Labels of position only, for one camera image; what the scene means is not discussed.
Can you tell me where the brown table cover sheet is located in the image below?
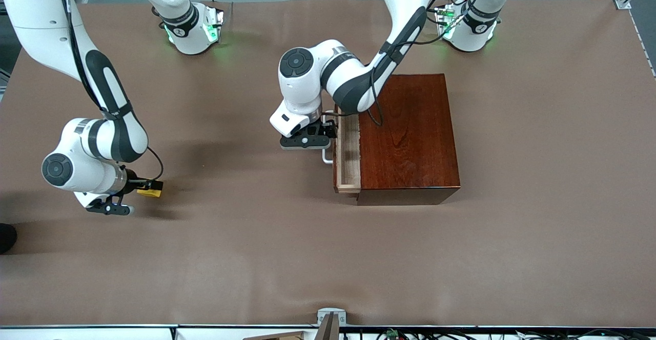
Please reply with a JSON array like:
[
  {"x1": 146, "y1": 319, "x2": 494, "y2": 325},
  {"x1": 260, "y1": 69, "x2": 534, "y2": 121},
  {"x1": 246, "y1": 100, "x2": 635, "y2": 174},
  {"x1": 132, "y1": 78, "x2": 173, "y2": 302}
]
[{"x1": 0, "y1": 0, "x2": 656, "y2": 328}]

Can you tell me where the dark brown wooden cabinet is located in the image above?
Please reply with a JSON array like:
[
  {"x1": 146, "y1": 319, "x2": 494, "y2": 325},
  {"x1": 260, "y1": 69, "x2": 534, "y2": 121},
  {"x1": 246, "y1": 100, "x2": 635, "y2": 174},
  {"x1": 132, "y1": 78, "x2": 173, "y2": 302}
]
[{"x1": 357, "y1": 74, "x2": 461, "y2": 206}]

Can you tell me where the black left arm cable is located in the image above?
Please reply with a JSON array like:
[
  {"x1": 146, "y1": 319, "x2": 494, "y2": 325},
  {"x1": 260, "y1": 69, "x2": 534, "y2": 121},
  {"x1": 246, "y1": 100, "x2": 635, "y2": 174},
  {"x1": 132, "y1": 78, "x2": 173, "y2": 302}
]
[{"x1": 323, "y1": 0, "x2": 480, "y2": 126}]

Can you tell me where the brown cardboard piece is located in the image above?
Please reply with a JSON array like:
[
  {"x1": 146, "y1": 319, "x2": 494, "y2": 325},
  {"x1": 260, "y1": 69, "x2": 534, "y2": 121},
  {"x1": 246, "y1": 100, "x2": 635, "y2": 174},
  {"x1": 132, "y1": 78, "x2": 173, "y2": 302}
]
[{"x1": 242, "y1": 331, "x2": 308, "y2": 340}]

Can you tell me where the grey metal camera bracket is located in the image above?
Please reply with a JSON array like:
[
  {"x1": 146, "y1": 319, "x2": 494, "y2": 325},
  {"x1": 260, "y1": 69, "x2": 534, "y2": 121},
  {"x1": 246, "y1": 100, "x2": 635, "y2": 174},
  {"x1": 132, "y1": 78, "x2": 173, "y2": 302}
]
[{"x1": 317, "y1": 308, "x2": 347, "y2": 340}]

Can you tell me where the black round object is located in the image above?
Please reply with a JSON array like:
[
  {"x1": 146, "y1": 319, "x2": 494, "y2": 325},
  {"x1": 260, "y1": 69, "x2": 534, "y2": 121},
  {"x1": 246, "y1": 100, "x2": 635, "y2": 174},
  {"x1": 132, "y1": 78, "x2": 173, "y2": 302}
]
[{"x1": 0, "y1": 223, "x2": 18, "y2": 254}]

